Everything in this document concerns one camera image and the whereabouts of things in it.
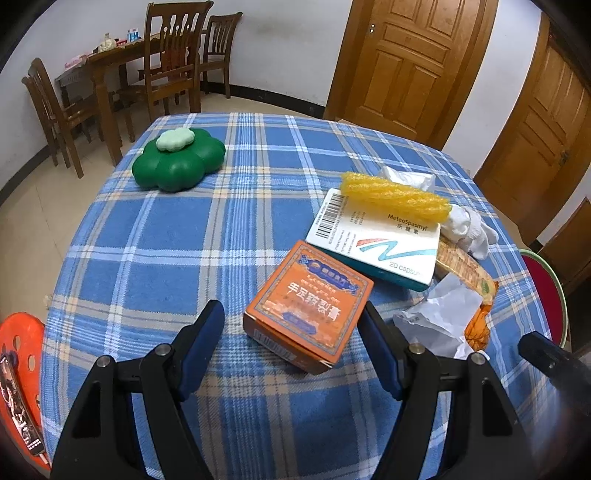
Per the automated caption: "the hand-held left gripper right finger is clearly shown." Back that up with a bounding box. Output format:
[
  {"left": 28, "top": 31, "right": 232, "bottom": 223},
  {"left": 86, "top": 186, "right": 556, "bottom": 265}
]
[{"left": 358, "top": 301, "right": 543, "bottom": 480}]

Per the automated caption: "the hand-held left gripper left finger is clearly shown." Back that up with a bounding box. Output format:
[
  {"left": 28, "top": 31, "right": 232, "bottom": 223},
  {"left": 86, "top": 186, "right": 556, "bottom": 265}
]
[{"left": 50, "top": 299, "right": 225, "bottom": 480}]

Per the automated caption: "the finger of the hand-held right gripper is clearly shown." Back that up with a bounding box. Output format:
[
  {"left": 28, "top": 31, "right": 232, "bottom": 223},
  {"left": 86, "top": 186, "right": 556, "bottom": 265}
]
[{"left": 518, "top": 331, "right": 591, "bottom": 403}]

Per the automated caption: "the orange cardboard box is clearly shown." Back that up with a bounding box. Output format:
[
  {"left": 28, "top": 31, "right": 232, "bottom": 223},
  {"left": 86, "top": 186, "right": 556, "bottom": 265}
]
[{"left": 243, "top": 240, "right": 375, "bottom": 376}]

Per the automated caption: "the red basin with green rim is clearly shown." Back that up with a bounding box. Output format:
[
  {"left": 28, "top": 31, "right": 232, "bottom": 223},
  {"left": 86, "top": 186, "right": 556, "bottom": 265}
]
[{"left": 519, "top": 248, "right": 568, "bottom": 349}]

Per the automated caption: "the crumpled white paper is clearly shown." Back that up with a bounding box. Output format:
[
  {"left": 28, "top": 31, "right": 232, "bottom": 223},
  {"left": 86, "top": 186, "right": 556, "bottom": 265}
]
[{"left": 392, "top": 272, "right": 483, "bottom": 360}]

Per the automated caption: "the white medicine box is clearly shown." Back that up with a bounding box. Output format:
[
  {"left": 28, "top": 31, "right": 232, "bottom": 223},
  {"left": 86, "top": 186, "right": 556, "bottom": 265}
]
[{"left": 305, "top": 187, "right": 441, "bottom": 291}]

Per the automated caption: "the blue plaid tablecloth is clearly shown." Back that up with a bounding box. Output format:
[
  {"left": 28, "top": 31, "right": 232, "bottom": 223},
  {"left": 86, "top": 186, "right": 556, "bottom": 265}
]
[{"left": 39, "top": 112, "right": 566, "bottom": 480}]

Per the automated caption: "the orange snack wrapper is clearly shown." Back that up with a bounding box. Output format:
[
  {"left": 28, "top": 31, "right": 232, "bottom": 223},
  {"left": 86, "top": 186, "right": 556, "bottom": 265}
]
[{"left": 436, "top": 240, "right": 500, "bottom": 354}]

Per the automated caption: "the plain wooden door panel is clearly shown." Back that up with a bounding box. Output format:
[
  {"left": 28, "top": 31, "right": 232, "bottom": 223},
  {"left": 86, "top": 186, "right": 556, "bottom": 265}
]
[{"left": 538, "top": 196, "right": 591, "bottom": 296}]

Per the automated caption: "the crumpled white tissue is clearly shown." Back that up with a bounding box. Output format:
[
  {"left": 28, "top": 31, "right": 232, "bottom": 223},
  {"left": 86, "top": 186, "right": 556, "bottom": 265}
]
[
  {"left": 379, "top": 165, "right": 437, "bottom": 193},
  {"left": 441, "top": 205, "right": 499, "bottom": 259}
]

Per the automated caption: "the yellow foam net sleeve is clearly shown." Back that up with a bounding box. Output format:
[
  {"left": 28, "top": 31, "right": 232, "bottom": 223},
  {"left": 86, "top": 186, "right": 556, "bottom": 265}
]
[{"left": 340, "top": 172, "right": 451, "bottom": 223}]

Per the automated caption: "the green clover-shaped container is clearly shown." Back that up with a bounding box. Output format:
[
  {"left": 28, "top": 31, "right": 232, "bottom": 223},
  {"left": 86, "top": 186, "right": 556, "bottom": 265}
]
[{"left": 131, "top": 128, "right": 226, "bottom": 193}]

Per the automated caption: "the orange plastic stool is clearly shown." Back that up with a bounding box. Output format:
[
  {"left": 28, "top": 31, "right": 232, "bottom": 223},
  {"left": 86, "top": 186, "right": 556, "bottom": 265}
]
[{"left": 0, "top": 312, "right": 51, "bottom": 472}]

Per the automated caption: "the wooden door with latch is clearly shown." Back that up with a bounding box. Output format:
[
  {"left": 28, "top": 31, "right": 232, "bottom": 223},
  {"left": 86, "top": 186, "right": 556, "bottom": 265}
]
[{"left": 475, "top": 14, "right": 591, "bottom": 245}]

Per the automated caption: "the tall wooden dining chair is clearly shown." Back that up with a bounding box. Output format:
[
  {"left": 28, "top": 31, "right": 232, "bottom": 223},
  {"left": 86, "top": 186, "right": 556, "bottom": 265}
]
[{"left": 115, "top": 1, "right": 213, "bottom": 141}]

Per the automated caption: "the panelled wooden door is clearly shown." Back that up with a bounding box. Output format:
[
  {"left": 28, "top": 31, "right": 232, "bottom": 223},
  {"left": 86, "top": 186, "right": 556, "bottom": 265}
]
[{"left": 325, "top": 0, "right": 499, "bottom": 151}]

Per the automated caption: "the wooden dining table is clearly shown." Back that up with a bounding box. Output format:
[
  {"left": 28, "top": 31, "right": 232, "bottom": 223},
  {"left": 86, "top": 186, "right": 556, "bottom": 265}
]
[{"left": 54, "top": 34, "right": 162, "bottom": 167}]

